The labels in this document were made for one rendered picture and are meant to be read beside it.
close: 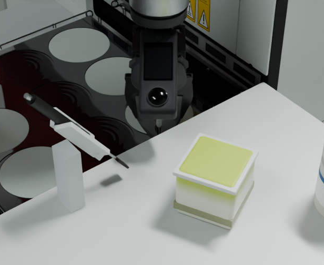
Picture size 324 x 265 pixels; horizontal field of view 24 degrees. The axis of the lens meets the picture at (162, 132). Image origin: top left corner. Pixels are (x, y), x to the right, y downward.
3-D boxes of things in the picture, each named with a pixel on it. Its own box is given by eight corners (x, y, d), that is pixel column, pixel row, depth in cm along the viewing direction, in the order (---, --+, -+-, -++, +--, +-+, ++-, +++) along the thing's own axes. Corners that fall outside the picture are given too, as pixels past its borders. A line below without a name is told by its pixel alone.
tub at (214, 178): (197, 173, 94) (199, 131, 89) (254, 191, 91) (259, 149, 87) (171, 213, 89) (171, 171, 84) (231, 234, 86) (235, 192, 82)
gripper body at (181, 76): (186, 60, 107) (188, -16, 99) (188, 98, 100) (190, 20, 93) (131, 60, 107) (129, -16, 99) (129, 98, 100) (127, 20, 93)
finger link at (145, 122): (159, 119, 112) (159, 67, 106) (159, 145, 107) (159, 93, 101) (138, 119, 112) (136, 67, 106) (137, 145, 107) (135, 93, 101)
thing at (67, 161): (95, 176, 93) (89, 89, 85) (114, 194, 91) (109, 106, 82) (52, 197, 90) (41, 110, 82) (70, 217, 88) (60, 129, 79)
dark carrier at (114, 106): (90, 18, 133) (90, 14, 133) (220, 118, 113) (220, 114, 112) (-97, 92, 117) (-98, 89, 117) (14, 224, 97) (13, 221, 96)
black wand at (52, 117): (25, 103, 76) (33, 93, 76) (18, 96, 77) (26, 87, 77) (125, 172, 92) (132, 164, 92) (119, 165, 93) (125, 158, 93)
